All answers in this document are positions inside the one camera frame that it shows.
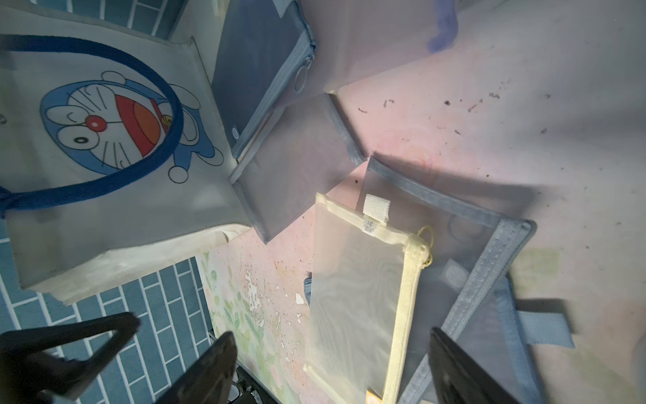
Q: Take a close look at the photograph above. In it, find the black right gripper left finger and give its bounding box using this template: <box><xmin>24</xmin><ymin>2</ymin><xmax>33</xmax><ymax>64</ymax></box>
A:
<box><xmin>156</xmin><ymin>331</ymin><xmax>237</xmax><ymax>404</ymax></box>

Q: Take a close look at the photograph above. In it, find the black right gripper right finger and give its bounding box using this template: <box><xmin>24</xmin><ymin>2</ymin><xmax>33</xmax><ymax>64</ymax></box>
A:
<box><xmin>429</xmin><ymin>328</ymin><xmax>518</xmax><ymax>404</ymax></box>

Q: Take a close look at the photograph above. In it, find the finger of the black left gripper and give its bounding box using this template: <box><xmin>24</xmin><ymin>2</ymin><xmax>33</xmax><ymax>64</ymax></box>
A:
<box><xmin>0</xmin><ymin>311</ymin><xmax>142</xmax><ymax>402</ymax></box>

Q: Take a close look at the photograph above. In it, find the small yellow trim pouch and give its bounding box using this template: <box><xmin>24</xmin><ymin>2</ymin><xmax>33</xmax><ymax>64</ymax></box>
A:
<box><xmin>304</xmin><ymin>194</ymin><xmax>434</xmax><ymax>403</ymax></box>

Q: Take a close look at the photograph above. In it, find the white canvas tote bag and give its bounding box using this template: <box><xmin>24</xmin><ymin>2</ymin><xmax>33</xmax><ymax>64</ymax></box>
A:
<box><xmin>1</xmin><ymin>1</ymin><xmax>250</xmax><ymax>305</ymax></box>

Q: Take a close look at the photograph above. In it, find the lower grey mesh pouch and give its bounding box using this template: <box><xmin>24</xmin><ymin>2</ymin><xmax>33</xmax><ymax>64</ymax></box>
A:
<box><xmin>229</xmin><ymin>94</ymin><xmax>366</xmax><ymax>243</ymax></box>

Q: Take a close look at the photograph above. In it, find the grey blue zipper pouch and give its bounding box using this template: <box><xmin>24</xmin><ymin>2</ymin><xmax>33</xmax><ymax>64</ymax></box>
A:
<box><xmin>211</xmin><ymin>1</ymin><xmax>316</xmax><ymax>158</ymax></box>

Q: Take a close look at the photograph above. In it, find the pale purple mesh pouch back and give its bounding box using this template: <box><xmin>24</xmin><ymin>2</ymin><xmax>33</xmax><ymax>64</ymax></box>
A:
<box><xmin>279</xmin><ymin>0</ymin><xmax>459</xmax><ymax>106</ymax></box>

